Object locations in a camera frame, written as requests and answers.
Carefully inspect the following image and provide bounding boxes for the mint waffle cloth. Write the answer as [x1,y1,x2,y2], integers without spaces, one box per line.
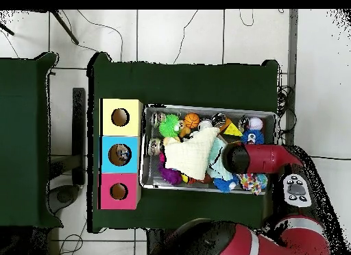
[206,136,234,182]

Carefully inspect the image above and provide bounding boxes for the crushed clear bottle blue label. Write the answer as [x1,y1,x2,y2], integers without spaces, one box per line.
[114,144,132,164]

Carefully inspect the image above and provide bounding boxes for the shallow mesh bin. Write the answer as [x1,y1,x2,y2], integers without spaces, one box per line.
[140,103,277,195]

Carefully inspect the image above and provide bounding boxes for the wooden box with three holes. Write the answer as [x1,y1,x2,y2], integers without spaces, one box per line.
[97,97,143,211]

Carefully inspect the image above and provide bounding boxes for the green spiky ball toy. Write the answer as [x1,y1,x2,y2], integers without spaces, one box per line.
[158,113,182,139]

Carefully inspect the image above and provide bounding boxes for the cream waffle cloth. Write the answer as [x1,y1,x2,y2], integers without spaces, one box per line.
[163,126,221,182]

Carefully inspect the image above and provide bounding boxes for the orange toy basketball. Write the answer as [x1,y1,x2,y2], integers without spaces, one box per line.
[183,112,201,129]

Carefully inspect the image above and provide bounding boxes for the purple spiky ball toy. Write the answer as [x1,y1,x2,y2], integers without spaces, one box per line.
[158,162,184,186]

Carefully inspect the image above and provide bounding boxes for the dark green tablecloth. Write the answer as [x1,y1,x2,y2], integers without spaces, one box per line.
[0,52,64,229]
[86,51,280,234]

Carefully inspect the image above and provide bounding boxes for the yellow cheese wedge toy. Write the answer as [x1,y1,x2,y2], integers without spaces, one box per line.
[223,122,244,137]

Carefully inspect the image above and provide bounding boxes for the small blue spiky ball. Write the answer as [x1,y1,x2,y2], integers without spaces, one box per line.
[213,173,240,194]

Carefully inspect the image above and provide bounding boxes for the blue spiky ball with eyes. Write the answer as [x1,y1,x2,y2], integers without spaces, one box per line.
[241,128,265,145]

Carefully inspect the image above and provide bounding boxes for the white toy baseball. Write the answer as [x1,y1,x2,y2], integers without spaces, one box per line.
[247,117,264,130]

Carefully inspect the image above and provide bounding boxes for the multicolour patterned fabric bow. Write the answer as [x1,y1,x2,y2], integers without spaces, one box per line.
[237,172,268,196]

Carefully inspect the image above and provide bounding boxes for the black upright panel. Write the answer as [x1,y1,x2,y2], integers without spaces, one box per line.
[71,87,86,186]

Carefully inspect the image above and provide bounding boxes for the grey rounded base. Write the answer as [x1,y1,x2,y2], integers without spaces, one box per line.
[47,184,81,215]

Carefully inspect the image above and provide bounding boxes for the long black tripod leg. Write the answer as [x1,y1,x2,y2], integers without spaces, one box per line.
[50,10,80,45]

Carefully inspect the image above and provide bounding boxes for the short black tripod leg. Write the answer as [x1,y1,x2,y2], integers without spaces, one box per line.
[0,21,15,36]

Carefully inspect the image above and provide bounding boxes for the thin black floor cable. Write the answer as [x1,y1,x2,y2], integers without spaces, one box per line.
[173,10,199,64]
[60,10,123,62]

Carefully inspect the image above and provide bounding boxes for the black cable bundle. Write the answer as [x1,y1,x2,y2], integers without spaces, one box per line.
[276,84,298,145]

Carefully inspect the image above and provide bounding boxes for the thin black cable loop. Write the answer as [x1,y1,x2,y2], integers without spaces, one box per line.
[239,10,255,27]

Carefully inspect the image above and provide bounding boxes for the grey floor rail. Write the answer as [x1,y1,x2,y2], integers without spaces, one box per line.
[285,9,299,147]

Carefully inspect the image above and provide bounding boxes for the black cable with connector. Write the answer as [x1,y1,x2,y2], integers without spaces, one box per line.
[309,155,351,162]

